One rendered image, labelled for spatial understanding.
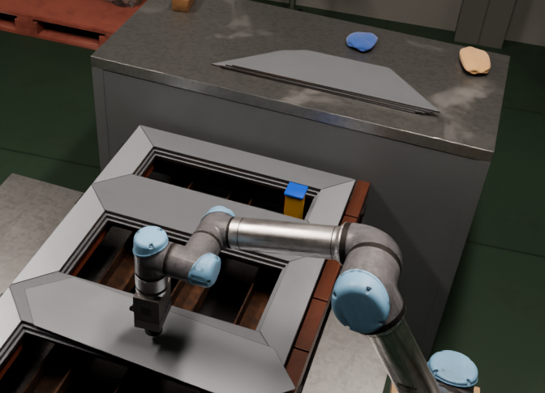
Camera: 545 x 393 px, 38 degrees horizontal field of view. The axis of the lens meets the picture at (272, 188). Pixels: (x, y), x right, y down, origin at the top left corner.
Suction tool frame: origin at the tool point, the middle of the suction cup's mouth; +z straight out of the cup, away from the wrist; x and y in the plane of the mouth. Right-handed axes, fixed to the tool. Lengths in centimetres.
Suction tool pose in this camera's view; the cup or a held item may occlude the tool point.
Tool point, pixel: (153, 329)
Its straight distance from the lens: 196.5
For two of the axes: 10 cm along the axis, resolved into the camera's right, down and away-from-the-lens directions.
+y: -2.3, 6.1, -7.6
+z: -0.7, 7.7, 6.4
